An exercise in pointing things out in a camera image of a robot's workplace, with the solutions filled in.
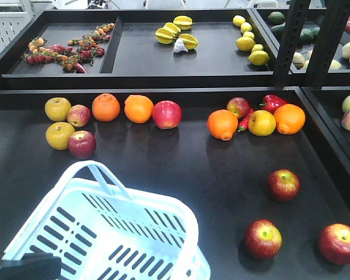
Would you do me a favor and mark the big red apple centre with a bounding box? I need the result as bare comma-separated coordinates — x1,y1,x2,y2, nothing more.
152,100,182,130

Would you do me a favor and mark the white garlic bulb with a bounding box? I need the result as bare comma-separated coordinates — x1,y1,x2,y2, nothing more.
173,38,188,53

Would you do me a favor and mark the yellow pear apple upper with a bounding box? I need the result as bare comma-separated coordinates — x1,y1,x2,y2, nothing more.
44,97,71,122

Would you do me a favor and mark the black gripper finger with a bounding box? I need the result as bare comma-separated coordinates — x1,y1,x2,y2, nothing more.
0,252,61,280

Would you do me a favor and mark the light blue plastic basket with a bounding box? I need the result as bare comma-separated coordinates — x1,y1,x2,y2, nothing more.
3,160,211,279

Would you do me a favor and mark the dark red apple left group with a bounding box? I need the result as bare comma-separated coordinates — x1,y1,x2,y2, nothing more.
67,131,97,159

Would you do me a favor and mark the yellow pear apple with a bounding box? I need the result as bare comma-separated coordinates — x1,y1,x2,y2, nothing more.
45,122,75,151
44,97,71,122

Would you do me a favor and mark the orange tangerine left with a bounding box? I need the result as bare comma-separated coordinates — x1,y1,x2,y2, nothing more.
92,93,120,122

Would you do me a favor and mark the red yellow apple middle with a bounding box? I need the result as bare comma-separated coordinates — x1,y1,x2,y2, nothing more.
244,219,283,260

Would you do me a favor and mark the orange fruit centre left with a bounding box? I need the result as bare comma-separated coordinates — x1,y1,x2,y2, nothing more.
124,94,154,124

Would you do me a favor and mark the red chili pepper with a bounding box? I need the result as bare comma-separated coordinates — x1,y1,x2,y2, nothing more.
237,107,254,132

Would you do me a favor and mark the black wooden produce stand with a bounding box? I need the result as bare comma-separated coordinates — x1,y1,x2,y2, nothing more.
0,9,350,279

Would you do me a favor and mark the red bell pepper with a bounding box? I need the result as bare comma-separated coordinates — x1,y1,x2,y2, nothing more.
260,94,287,114

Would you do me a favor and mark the red yellow apple front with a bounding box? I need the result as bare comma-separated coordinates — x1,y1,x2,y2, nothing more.
317,223,350,265

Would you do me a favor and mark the yellow orange citrus fruit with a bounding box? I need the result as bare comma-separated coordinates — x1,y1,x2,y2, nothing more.
248,110,276,137

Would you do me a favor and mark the yellow pear apple lower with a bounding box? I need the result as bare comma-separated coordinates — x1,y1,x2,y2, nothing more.
45,122,75,151

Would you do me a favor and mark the large orange fruit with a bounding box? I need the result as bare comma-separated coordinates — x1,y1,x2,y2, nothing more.
274,104,306,135

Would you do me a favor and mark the small pink apple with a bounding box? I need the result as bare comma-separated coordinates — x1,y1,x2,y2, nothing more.
66,104,91,128

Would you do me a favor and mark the red yellow apple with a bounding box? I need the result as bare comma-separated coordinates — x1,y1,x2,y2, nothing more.
244,219,283,260
317,223,350,265
267,169,301,202

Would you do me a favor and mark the dark red apple back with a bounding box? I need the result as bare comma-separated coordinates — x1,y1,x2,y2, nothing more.
226,97,250,120

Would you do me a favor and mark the red yellow apple left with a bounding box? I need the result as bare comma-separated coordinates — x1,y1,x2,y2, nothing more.
267,169,301,202

